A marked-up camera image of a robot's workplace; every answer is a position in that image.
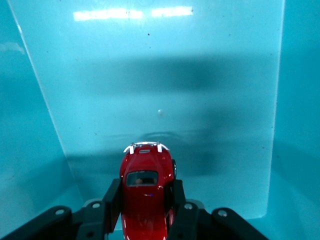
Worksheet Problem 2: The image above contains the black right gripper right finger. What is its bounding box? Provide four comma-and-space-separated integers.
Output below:
166, 178, 216, 240

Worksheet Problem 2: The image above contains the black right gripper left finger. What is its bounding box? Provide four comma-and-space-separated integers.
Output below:
70, 177, 124, 240

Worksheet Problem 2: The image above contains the red beetle toy car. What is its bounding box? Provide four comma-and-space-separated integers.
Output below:
119, 141, 179, 240

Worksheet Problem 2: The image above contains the blue plastic storage box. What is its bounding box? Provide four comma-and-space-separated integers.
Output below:
0, 0, 320, 240

